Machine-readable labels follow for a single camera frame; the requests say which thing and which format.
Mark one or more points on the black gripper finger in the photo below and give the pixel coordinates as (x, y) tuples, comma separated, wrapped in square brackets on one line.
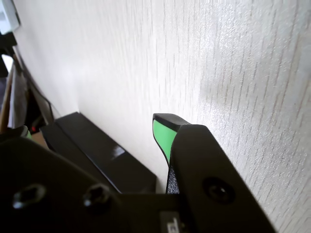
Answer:
[(43, 179), (206, 165)]

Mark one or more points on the black cardboard box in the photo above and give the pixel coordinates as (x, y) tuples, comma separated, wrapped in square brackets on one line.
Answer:
[(65, 148)]

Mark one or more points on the black open box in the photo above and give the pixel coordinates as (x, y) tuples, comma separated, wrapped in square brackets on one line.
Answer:
[(102, 145)]

